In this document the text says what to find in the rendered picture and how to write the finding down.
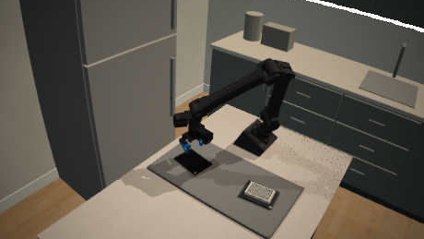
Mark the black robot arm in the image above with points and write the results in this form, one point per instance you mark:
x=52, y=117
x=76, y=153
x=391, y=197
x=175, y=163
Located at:
x=279, y=73

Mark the white well plate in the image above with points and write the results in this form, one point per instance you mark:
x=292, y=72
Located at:
x=262, y=195

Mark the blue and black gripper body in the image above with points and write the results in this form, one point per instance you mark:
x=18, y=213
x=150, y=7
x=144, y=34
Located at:
x=186, y=136

